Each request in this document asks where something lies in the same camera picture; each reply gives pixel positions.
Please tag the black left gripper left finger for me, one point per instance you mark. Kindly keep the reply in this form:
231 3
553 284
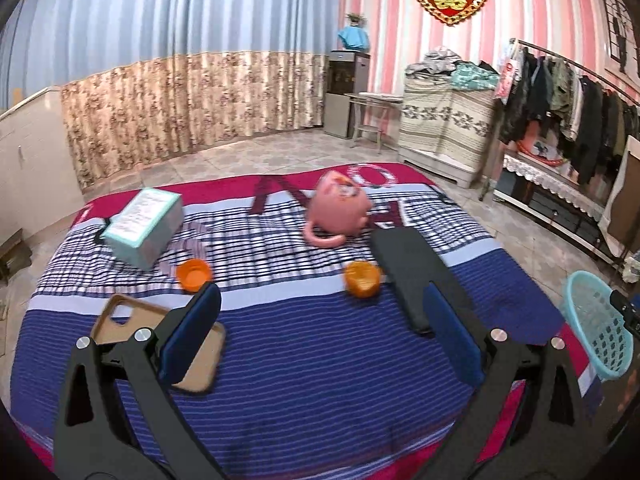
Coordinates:
93 437

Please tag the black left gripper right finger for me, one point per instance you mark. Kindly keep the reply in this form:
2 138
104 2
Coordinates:
549 437

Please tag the orange bottle cap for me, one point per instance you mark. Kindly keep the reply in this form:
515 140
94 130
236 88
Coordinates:
193 274

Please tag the orange fruit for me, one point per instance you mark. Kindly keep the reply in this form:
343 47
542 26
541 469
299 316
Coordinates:
362 279

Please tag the light blue plastic basket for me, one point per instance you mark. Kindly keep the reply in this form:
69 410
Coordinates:
597 324

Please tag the brown board with white edge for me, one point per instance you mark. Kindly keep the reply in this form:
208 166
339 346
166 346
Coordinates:
619 223

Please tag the low tv cabinet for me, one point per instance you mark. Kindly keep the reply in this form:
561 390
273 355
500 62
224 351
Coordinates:
554 213

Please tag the white lace cover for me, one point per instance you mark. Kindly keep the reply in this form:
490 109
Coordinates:
552 181

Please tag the hanging dark clothes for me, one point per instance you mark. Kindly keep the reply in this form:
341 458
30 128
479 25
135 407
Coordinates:
550 101

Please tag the teal white carton box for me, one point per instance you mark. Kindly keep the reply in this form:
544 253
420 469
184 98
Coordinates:
143 229

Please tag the black flat case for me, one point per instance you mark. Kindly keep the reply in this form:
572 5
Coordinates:
415 269

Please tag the striped blue red blanket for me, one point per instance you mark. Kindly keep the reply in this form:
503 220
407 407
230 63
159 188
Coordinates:
313 383

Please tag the patterned cloth covered chest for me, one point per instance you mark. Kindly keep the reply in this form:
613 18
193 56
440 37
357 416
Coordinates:
445 130

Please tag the white cabinet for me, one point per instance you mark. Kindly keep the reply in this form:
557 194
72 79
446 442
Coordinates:
37 176

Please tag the framed silhouette picture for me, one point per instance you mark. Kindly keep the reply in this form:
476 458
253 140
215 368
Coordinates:
621 49

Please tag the metal clothes rack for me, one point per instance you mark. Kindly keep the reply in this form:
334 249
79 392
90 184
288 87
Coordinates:
494 148

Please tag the pile of folded clothes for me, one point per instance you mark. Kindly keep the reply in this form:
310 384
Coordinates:
444 64

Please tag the pink teapot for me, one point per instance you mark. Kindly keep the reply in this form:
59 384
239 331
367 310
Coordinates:
339 209

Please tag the small metal folding table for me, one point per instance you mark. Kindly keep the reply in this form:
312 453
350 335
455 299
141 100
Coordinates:
371 112

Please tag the grey water dispenser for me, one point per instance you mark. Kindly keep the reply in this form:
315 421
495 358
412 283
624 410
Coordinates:
348 73

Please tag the blue and floral curtain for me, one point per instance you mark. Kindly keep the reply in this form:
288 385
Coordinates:
142 81

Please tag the blue covered water bottle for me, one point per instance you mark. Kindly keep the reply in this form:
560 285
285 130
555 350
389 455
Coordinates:
354 38

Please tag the small potted plant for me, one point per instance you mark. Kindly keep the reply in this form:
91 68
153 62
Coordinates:
356 20

